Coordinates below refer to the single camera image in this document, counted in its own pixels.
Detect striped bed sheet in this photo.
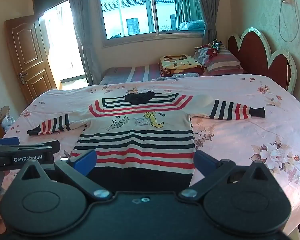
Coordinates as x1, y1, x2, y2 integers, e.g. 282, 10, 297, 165
99, 64, 163, 85

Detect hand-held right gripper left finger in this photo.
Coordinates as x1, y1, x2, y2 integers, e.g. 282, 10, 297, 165
14, 149, 113, 201

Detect sliding glass window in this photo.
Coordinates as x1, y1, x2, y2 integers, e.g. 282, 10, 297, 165
94, 0, 207, 47

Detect pink floral bed cover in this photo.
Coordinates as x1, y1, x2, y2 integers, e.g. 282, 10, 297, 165
1, 74, 300, 233

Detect white wall cable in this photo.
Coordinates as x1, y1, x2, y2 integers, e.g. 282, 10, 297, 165
277, 0, 300, 90

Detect striped knit sweater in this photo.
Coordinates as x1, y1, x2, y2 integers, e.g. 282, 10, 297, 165
27, 90, 266, 193

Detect blue quilt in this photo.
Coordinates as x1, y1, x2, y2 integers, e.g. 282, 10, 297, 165
178, 19, 205, 32

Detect red scalloped headboard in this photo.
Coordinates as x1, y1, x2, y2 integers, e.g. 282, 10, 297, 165
227, 26, 297, 94

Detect brown wooden door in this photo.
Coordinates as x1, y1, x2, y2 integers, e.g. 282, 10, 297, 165
4, 15, 58, 105

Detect plaid pillow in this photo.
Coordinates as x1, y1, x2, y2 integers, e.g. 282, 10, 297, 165
194, 45, 230, 64

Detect wooden chair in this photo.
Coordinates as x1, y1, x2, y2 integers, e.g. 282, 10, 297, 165
0, 105, 11, 140

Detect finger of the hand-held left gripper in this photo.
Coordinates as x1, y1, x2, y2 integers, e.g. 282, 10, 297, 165
0, 137, 20, 147
17, 140, 61, 153

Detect grey curtain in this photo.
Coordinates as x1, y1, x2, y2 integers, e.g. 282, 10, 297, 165
65, 0, 103, 86
190, 0, 219, 47

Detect folded printed blanket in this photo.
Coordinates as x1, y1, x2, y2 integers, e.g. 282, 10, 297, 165
159, 54, 206, 77

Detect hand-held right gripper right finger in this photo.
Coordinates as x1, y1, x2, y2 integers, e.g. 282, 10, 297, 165
179, 150, 278, 201

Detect red striped pillow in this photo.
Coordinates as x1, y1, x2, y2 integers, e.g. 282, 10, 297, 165
205, 51, 244, 76

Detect light blue cloth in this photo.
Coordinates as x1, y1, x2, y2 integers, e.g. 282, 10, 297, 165
150, 73, 199, 81

